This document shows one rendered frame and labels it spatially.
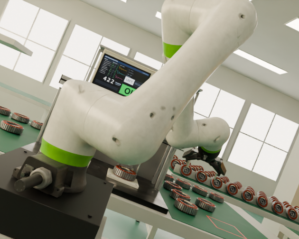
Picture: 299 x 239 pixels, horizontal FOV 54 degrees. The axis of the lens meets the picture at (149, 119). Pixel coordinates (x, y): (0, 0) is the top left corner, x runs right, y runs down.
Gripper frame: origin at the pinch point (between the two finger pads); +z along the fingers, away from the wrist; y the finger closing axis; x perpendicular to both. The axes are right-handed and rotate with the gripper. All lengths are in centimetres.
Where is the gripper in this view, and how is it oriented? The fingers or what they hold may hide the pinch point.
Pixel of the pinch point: (201, 170)
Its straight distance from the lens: 142.6
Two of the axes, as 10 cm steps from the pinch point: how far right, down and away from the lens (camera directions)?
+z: 0.1, 5.5, 8.3
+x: 4.5, -7.4, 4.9
